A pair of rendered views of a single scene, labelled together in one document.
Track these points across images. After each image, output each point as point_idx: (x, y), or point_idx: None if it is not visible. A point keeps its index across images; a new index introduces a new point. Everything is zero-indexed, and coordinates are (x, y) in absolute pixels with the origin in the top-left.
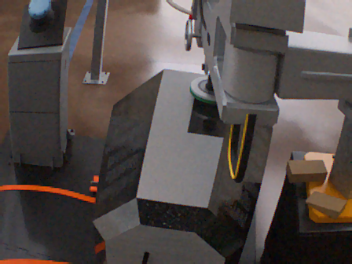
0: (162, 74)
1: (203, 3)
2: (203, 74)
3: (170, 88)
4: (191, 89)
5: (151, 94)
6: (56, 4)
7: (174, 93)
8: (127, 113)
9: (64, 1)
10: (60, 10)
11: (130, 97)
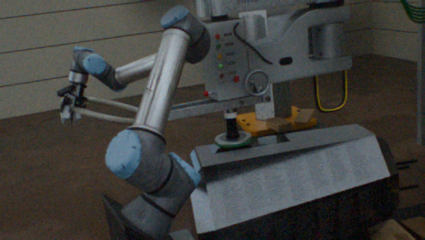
0: (212, 165)
1: (247, 52)
2: (198, 154)
3: (235, 157)
4: (242, 142)
5: (243, 168)
6: (112, 203)
7: (243, 154)
8: (253, 191)
9: (105, 195)
10: (121, 206)
11: (222, 202)
